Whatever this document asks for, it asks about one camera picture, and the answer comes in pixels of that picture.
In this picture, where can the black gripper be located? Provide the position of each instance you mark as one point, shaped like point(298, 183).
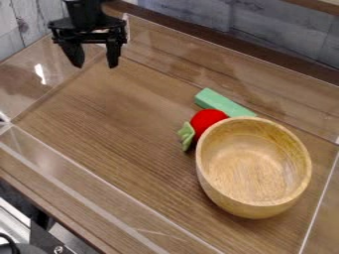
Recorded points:
point(89, 26)

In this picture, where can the black metal bracket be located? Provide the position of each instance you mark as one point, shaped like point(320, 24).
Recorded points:
point(46, 241)

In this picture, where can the clear acrylic enclosure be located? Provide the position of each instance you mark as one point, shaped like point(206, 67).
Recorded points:
point(93, 153)

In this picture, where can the wooden bowl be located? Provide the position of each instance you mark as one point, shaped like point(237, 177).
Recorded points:
point(254, 167)

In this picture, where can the red plush fruit green leaves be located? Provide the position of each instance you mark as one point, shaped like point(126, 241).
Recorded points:
point(197, 126)

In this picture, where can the green rectangular block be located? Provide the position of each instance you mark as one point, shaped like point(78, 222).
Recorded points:
point(210, 99)

